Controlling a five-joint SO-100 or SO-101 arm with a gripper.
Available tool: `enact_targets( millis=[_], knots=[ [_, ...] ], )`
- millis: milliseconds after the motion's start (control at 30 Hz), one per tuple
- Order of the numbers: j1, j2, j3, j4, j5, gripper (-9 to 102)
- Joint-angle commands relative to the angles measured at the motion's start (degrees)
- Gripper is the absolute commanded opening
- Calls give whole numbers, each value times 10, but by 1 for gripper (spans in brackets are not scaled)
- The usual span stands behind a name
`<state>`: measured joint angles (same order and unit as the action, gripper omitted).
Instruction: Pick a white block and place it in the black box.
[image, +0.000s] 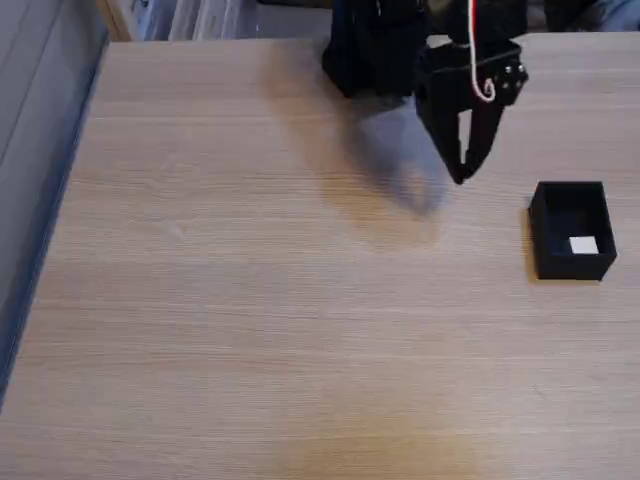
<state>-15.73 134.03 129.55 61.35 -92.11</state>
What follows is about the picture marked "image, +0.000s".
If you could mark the wooden frame post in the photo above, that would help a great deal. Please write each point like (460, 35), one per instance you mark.
(115, 20)

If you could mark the white curtain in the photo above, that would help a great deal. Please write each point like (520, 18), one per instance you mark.
(210, 20)

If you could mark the white block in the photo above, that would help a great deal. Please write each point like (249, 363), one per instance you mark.
(583, 245)

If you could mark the black open box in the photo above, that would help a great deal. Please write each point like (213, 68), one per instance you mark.
(547, 220)

